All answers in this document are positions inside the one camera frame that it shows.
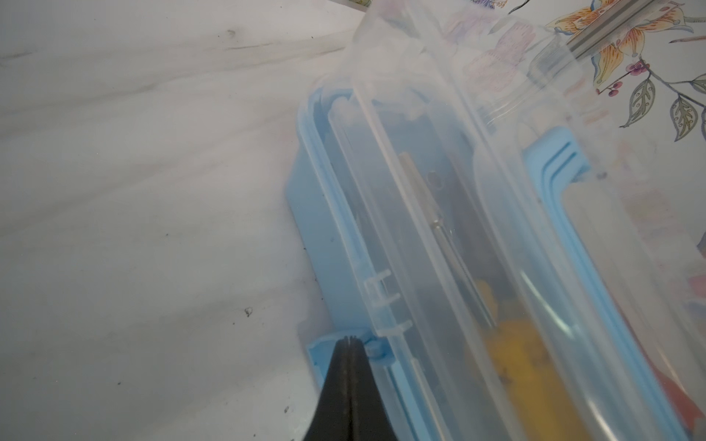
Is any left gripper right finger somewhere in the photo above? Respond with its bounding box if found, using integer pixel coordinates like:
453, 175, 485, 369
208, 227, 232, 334
349, 337, 398, 441

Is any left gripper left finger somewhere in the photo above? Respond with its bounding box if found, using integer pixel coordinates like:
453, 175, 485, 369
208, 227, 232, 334
303, 337, 351, 441

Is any blue transparent plastic toolbox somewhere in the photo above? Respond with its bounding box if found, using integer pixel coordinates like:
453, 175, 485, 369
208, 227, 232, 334
286, 1, 705, 440

